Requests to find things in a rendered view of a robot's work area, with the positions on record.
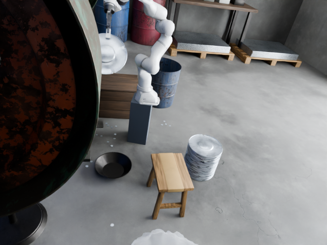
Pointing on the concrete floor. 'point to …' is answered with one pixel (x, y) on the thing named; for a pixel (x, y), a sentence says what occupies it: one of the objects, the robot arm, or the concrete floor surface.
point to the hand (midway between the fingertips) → (108, 34)
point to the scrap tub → (166, 81)
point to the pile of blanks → (200, 165)
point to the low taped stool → (170, 180)
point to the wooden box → (117, 95)
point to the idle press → (45, 96)
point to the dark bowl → (113, 165)
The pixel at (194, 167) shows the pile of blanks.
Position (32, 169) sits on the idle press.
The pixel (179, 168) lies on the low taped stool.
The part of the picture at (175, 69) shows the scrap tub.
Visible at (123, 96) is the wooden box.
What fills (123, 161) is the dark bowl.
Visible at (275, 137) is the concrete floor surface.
